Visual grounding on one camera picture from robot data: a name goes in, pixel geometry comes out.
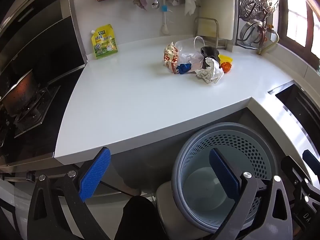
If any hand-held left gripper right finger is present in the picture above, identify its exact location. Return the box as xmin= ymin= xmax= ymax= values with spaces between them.
xmin=209 ymin=147 xmax=293 ymax=240

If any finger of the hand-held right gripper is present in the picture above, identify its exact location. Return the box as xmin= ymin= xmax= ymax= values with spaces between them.
xmin=302 ymin=149 xmax=320 ymax=173
xmin=280 ymin=156 xmax=320 ymax=198

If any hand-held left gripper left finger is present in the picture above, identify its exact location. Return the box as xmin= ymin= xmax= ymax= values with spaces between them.
xmin=27 ymin=147 xmax=112 ymax=240

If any blue-grey perforated bin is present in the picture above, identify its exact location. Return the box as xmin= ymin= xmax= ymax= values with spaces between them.
xmin=171 ymin=122 xmax=279 ymax=233

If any white paper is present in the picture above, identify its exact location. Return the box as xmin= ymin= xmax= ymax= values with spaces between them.
xmin=195 ymin=57 xmax=225 ymax=85

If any blue plastic piece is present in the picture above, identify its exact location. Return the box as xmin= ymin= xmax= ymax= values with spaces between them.
xmin=175 ymin=63 xmax=192 ymax=75

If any clear plastic bag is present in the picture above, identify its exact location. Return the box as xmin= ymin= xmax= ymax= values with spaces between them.
xmin=179 ymin=52 xmax=204 ymax=72

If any dark cloth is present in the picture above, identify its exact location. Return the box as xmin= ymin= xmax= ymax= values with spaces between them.
xmin=200 ymin=46 xmax=221 ymax=69

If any red and white snack bag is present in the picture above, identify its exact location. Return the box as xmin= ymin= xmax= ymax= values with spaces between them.
xmin=163 ymin=42 xmax=182 ymax=73

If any clear plastic container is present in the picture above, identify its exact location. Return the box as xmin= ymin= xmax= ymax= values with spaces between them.
xmin=175 ymin=36 xmax=206 ymax=55

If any steel sink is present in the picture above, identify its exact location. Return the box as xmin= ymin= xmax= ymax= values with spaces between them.
xmin=267 ymin=80 xmax=320 ymax=160

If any person's leg in black pants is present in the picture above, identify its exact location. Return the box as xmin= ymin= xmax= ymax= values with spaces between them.
xmin=115 ymin=195 xmax=168 ymax=240

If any black gas stove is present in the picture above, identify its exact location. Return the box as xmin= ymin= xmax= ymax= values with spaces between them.
xmin=0 ymin=85 xmax=62 ymax=155

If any black wok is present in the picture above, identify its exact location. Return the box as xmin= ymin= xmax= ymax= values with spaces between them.
xmin=0 ymin=69 xmax=42 ymax=117

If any yellow seasoning pouch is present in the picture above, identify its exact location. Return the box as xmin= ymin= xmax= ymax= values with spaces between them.
xmin=90 ymin=24 xmax=118 ymax=60

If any metal pot lid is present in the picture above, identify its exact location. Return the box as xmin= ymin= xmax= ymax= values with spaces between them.
xmin=239 ymin=19 xmax=265 ymax=46

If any brown framed window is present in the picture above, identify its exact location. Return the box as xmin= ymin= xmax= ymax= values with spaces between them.
xmin=276 ymin=0 xmax=320 ymax=63

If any metal cutting board rack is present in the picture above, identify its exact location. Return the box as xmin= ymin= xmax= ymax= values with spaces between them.
xmin=194 ymin=17 xmax=228 ymax=52

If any black range hood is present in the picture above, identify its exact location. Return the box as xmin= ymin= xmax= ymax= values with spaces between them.
xmin=0 ymin=0 xmax=87 ymax=85

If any metal steamer basket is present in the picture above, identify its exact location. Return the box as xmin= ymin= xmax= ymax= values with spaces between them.
xmin=239 ymin=0 xmax=281 ymax=20

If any white cutting board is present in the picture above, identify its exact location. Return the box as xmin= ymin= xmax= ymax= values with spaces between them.
xmin=200 ymin=0 xmax=237 ymax=40

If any white bottle brush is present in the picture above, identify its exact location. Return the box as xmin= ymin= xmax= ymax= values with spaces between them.
xmin=160 ymin=0 xmax=173 ymax=34

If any white hanging cloth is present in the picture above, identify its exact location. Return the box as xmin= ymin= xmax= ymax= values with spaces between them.
xmin=184 ymin=0 xmax=198 ymax=17

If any yellow gas hose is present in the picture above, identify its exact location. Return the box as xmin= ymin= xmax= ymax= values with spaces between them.
xmin=257 ymin=30 xmax=280 ymax=55

